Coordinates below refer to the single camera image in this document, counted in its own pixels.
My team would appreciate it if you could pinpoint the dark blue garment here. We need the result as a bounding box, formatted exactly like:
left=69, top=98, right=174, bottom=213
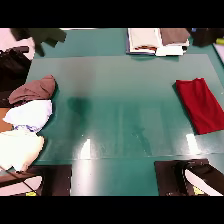
left=125, top=28, right=131, bottom=55

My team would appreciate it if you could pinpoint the white T-shirt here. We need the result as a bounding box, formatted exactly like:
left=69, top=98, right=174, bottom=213
left=127, top=28, right=162, bottom=54

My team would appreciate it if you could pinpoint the brown garment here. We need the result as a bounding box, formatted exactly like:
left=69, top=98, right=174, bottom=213
left=7, top=74, right=57, bottom=106

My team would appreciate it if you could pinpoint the pale lavender garment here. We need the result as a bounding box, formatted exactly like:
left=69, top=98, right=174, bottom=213
left=2, top=99, right=54, bottom=133

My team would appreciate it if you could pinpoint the white garment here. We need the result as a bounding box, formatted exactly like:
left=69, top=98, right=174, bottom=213
left=155, top=39, right=190, bottom=57

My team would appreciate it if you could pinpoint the red garment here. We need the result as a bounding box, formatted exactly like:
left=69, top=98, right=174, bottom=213
left=175, top=77, right=224, bottom=136

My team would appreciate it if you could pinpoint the grey-brown garment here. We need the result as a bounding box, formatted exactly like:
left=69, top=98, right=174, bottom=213
left=159, top=28, right=191, bottom=47

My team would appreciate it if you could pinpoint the cream garment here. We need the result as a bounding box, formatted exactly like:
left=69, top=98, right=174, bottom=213
left=0, top=129, right=46, bottom=173

